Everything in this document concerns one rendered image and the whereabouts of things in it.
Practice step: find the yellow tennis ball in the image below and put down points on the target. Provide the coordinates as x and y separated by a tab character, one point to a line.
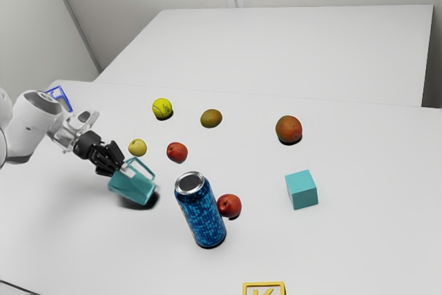
162	107

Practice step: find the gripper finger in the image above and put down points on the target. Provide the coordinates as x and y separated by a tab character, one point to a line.
105	168
114	154

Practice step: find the teal cube block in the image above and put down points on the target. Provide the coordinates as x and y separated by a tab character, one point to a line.
301	189

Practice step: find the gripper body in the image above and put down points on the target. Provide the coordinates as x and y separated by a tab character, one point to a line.
86	144

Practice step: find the yellow green apple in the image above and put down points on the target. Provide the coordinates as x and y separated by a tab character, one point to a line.
137	147

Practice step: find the yellow letter block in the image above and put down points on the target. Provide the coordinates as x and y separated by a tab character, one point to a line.
264	288

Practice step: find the blue patterned drink can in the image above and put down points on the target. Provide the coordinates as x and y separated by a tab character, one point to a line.
200	210

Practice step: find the red green mango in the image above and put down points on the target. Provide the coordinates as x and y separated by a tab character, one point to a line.
288	129

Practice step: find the blue frame block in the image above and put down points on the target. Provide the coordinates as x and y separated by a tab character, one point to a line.
64	96

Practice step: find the red peach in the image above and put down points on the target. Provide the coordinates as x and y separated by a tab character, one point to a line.
177	152
229	205

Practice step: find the teal faceted mug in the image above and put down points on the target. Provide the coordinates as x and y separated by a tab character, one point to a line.
133	186

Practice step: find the olive green kiwi fruit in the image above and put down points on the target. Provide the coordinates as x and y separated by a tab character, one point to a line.
211	118

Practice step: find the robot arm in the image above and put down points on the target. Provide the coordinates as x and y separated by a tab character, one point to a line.
27	125

